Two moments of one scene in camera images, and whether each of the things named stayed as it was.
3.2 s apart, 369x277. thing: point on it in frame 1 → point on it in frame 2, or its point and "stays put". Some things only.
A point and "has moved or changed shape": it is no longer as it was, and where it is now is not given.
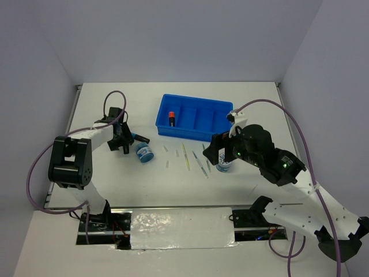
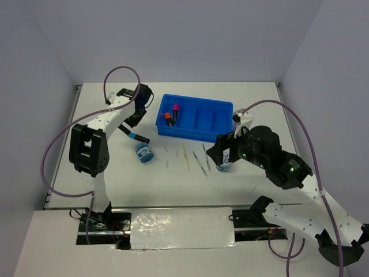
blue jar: [223, 166] stays put
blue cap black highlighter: [140, 138] stays put
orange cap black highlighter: [172, 119] has moved or changed shape
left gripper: [127, 138] → [135, 121]
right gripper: [219, 141] stays put
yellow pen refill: [185, 156] stays put
